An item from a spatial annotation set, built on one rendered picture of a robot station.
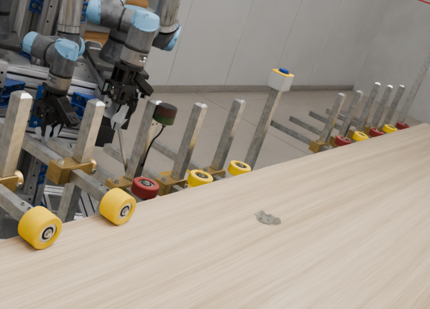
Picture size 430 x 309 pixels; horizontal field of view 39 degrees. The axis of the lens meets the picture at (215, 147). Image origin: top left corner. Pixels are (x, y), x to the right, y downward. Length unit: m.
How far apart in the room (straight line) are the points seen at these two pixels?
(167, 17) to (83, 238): 1.12
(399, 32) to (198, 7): 4.48
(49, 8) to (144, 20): 0.78
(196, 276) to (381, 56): 8.61
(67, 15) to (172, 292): 1.09
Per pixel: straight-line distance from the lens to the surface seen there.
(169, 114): 1.78
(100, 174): 1.93
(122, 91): 1.78
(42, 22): 2.50
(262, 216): 1.88
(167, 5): 2.31
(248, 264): 1.61
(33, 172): 2.71
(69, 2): 2.13
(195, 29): 6.17
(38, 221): 1.37
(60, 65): 2.00
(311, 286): 1.64
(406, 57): 9.78
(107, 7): 1.88
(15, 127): 1.47
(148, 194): 1.81
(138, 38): 1.77
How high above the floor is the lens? 1.65
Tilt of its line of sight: 19 degrees down
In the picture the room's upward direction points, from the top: 19 degrees clockwise
